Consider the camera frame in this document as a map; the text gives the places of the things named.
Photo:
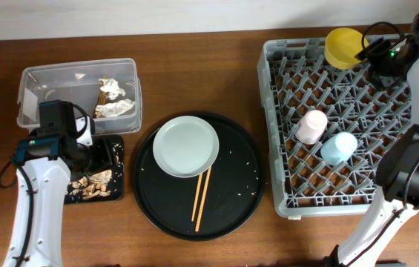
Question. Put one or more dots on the wooden chopstick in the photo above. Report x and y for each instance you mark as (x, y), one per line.
(204, 193)
(196, 198)

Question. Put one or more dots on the clear plastic waste bin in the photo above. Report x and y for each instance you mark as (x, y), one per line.
(79, 83)

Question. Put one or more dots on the left wooden chopstick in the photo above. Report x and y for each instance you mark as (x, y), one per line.
(196, 198)

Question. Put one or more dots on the right wooden chopstick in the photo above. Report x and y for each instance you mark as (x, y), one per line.
(204, 193)

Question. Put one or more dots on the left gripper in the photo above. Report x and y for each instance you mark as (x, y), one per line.
(104, 156)

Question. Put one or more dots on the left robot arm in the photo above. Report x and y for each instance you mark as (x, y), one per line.
(44, 168)

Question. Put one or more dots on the food scraps pile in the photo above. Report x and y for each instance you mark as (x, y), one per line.
(105, 186)

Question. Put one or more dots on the grey dishwasher rack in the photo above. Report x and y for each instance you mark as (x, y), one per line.
(295, 78)

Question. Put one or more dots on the round black serving tray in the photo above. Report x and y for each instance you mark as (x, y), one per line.
(234, 191)

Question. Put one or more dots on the blue cup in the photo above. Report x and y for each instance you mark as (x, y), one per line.
(339, 148)

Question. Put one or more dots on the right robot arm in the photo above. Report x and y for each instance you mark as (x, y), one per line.
(395, 202)

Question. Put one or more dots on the pink cup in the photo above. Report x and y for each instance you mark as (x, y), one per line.
(311, 127)

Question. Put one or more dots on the black rectangular tray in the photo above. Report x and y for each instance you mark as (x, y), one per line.
(107, 185)

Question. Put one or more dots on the grey round plate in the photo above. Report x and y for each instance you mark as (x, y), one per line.
(186, 146)

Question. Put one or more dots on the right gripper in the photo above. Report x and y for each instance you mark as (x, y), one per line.
(371, 53)

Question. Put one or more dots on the white napkin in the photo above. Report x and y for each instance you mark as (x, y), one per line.
(112, 88)
(113, 109)

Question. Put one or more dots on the yellow bowl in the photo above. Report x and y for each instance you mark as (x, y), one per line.
(341, 47)

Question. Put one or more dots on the gold foil wrapper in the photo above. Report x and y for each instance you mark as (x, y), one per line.
(104, 96)

